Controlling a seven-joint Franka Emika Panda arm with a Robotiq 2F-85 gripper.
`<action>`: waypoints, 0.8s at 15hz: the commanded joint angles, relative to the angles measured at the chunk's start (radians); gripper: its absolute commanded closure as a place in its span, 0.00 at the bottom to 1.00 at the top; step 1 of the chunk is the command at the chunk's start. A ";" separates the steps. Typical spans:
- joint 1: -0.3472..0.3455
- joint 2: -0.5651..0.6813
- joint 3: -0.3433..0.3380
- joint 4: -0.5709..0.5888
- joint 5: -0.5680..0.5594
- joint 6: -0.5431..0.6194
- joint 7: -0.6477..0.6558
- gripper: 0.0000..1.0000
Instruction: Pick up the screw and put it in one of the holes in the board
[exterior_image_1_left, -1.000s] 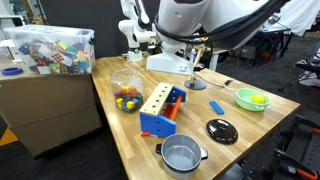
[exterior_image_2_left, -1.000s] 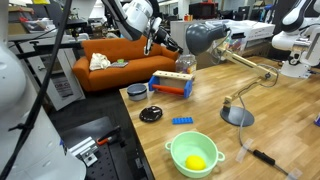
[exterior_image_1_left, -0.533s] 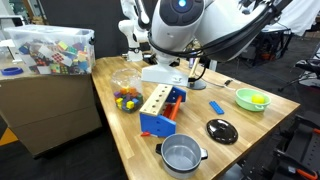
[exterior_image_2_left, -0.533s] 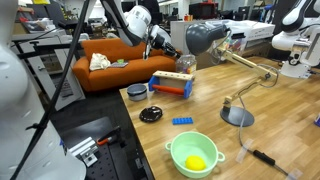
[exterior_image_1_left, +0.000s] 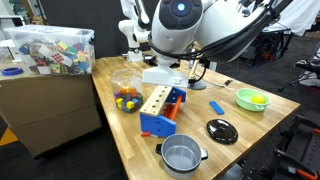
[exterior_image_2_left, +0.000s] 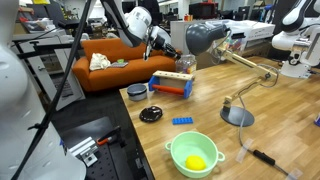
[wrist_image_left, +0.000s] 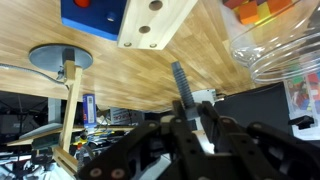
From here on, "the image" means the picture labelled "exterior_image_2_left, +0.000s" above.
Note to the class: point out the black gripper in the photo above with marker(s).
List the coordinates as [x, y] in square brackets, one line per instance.
[162, 42]

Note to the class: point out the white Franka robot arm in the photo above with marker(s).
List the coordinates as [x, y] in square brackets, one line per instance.
[20, 133]

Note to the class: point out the white idle robot arm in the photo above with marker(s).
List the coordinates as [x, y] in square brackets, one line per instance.
[290, 40]

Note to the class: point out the wooden toy board blue ends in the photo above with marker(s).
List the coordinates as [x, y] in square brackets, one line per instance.
[171, 81]

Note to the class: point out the clear jar of coloured blocks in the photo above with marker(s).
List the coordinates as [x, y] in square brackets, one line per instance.
[186, 65]

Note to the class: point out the orange sofa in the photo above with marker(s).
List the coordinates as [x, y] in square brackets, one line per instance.
[126, 71]

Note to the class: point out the grey toy pot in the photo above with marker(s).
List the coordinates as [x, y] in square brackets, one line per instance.
[137, 92]

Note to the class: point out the small green item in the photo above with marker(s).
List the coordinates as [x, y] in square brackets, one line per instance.
[120, 61]

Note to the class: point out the grey book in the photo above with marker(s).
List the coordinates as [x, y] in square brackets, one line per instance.
[118, 65]

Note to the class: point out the black round pot lid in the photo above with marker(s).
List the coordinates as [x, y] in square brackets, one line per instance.
[151, 114]

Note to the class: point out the blue studded brick plate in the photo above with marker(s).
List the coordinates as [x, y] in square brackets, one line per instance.
[182, 120]

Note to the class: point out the white cloth bag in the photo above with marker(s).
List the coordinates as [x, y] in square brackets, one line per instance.
[99, 62]

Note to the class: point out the white storage box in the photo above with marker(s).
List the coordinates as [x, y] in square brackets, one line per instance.
[256, 31]

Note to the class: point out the grey wooden desk lamp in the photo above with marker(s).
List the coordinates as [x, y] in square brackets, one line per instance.
[236, 116]

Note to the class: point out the mint green bowl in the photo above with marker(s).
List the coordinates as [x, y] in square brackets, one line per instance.
[181, 146]

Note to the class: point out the white cabinet cart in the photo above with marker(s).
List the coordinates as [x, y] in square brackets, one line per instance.
[71, 88]

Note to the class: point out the yellow toy lemon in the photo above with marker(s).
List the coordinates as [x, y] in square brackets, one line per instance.
[195, 162]

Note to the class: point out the clear tape strip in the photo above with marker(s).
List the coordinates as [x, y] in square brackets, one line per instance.
[244, 150]
[294, 174]

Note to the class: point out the black perforated breadboard table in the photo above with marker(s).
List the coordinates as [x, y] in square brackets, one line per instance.
[113, 163]

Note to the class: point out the small blue box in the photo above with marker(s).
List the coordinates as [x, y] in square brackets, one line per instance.
[317, 120]

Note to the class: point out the aluminium bracket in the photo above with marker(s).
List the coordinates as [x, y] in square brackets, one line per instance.
[85, 151]

